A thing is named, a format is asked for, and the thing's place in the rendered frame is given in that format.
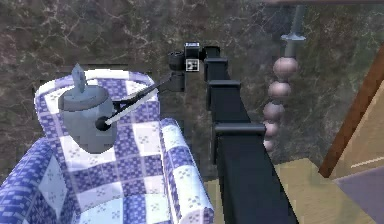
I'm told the brown wooden table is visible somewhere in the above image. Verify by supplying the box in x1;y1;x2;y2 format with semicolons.
318;43;384;224

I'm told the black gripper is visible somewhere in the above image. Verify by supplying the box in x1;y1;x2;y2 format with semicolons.
94;49;187;132

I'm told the grey urn with dog top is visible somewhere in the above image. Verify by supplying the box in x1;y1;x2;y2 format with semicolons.
57;63;118;155

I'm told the blue white checked armchair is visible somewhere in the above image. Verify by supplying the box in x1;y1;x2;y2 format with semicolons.
0;68;216;224

